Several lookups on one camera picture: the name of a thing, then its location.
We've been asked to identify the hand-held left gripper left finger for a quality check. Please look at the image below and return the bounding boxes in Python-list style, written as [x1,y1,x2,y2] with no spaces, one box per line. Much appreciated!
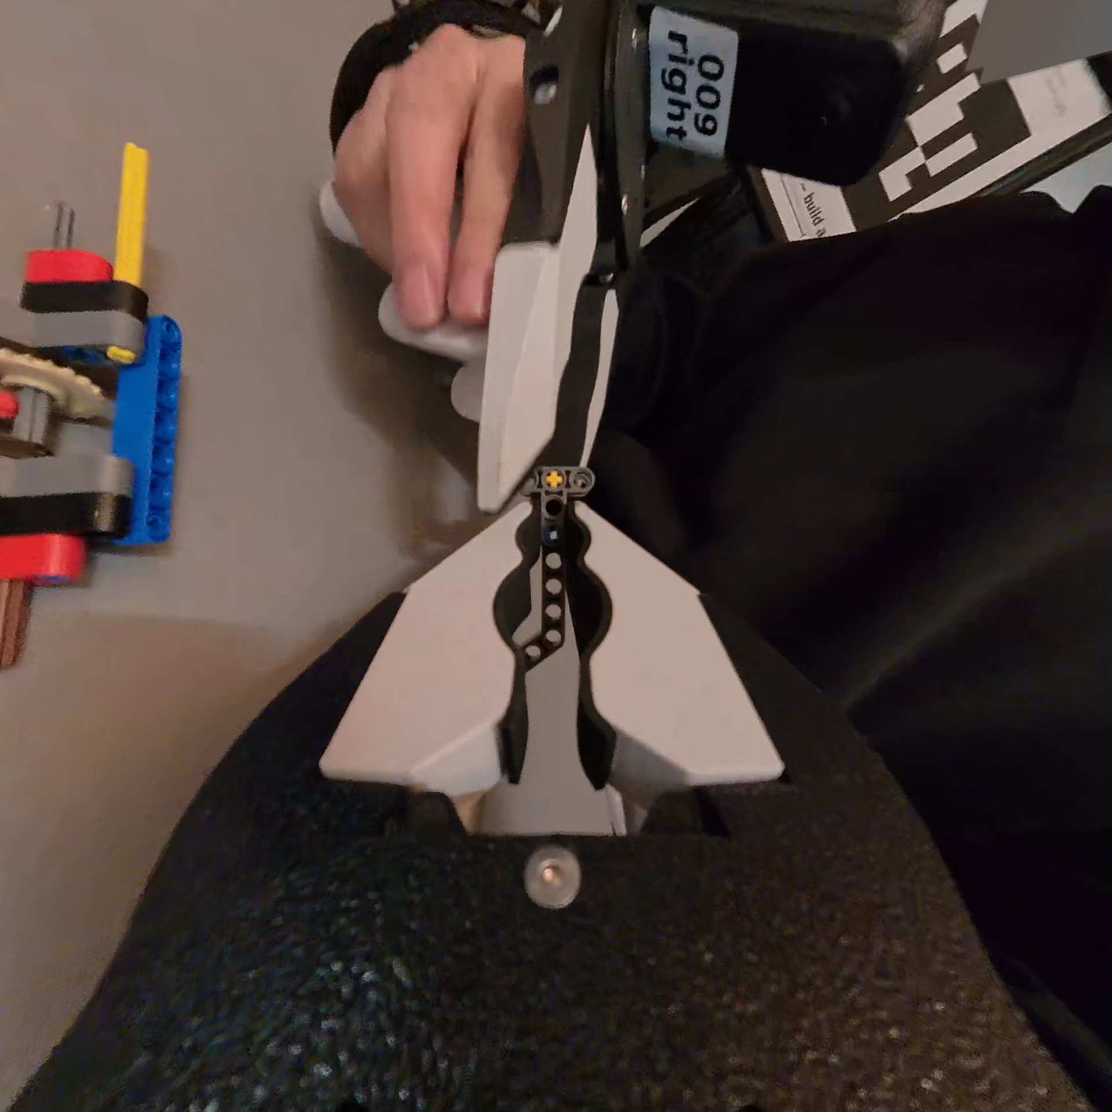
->
[319,506,537,796]

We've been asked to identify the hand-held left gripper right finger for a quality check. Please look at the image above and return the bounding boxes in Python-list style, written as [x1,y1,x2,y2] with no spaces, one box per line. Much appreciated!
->
[572,505,788,794]

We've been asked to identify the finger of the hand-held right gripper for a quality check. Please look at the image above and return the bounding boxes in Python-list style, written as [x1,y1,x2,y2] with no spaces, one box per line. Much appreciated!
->
[477,130,602,516]
[565,288,622,473]

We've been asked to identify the grey angled lego beam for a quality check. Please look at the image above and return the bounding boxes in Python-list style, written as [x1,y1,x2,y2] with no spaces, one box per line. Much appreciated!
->
[512,467,597,673]

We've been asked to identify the multicoloured lego technic assembly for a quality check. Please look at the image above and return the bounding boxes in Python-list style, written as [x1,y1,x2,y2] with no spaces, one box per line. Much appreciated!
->
[0,142,185,670]

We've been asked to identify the person's right hand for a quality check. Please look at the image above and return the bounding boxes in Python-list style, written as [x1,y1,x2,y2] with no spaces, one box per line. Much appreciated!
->
[332,24,528,330]

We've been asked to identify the person's black clothing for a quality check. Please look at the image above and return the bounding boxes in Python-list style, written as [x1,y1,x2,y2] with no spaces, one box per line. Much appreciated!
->
[594,187,1112,1112]

